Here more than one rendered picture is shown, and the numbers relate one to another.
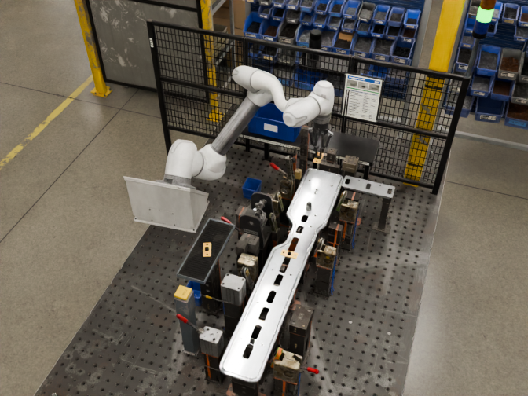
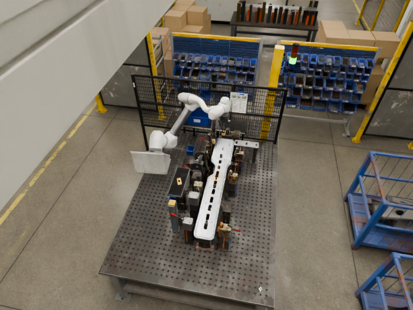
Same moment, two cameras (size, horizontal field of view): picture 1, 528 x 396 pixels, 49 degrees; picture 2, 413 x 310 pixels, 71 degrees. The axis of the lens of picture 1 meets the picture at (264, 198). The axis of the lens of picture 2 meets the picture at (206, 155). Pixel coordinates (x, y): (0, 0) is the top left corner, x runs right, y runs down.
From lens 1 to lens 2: 0.33 m
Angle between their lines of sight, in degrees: 6
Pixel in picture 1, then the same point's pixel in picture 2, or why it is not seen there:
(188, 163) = (160, 141)
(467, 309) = (294, 195)
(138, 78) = (121, 102)
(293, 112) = (213, 112)
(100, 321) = (128, 222)
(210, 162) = (170, 139)
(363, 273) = (249, 184)
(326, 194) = (228, 149)
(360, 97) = (237, 103)
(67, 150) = (89, 141)
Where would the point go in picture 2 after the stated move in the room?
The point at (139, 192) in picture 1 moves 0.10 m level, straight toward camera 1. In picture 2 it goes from (137, 158) to (140, 163)
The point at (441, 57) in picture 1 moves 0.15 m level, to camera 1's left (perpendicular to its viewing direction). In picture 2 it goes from (273, 81) to (261, 82)
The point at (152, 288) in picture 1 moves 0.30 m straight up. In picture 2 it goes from (150, 203) to (146, 186)
